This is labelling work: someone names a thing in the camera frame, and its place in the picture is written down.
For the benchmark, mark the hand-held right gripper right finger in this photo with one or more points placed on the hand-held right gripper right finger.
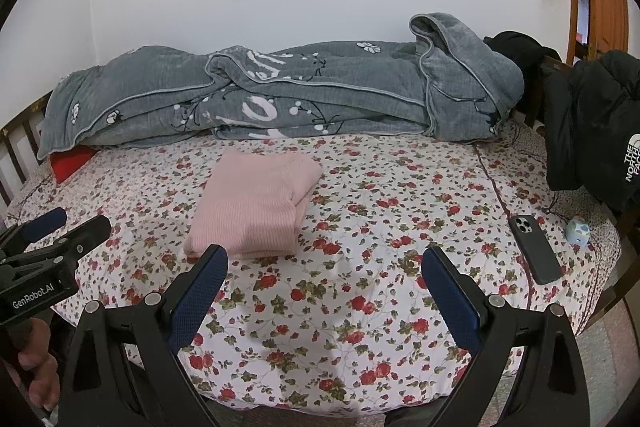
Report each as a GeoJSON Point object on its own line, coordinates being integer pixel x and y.
{"type": "Point", "coordinates": [450, 302]}

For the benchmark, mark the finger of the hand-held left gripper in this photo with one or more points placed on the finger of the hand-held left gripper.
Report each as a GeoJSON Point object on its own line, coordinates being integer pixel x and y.
{"type": "Point", "coordinates": [75, 242]}
{"type": "Point", "coordinates": [42, 224]}

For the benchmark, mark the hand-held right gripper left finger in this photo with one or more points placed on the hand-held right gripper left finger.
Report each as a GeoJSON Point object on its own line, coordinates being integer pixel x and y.
{"type": "Point", "coordinates": [197, 302]}

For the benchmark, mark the pink knit sweater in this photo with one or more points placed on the pink knit sweater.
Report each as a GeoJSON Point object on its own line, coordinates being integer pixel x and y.
{"type": "Point", "coordinates": [255, 202]}

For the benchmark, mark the person's left hand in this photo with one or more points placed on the person's left hand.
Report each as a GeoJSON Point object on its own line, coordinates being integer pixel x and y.
{"type": "Point", "coordinates": [40, 357]}

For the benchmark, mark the red pillow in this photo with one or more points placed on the red pillow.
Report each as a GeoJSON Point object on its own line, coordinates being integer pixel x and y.
{"type": "Point", "coordinates": [70, 164]}

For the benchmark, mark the wooden bed headboard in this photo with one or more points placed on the wooden bed headboard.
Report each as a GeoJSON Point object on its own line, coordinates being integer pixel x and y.
{"type": "Point", "coordinates": [20, 142]}

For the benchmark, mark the black smartphone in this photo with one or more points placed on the black smartphone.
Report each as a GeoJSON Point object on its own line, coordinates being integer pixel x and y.
{"type": "Point", "coordinates": [535, 249]}

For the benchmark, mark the floral bed sheet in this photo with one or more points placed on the floral bed sheet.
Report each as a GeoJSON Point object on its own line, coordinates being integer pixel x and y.
{"type": "Point", "coordinates": [375, 207]}

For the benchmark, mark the small blue white toy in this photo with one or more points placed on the small blue white toy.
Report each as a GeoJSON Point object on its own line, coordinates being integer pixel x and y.
{"type": "Point", "coordinates": [577, 232]}

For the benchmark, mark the black puffer jacket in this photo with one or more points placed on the black puffer jacket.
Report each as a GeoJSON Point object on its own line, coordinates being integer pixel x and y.
{"type": "Point", "coordinates": [585, 122]}

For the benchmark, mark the grey printed blanket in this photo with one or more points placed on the grey printed blanket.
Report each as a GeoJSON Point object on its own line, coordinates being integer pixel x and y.
{"type": "Point", "coordinates": [325, 92]}

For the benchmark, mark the black cloth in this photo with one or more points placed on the black cloth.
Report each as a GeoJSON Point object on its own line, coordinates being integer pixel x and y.
{"type": "Point", "coordinates": [515, 47]}

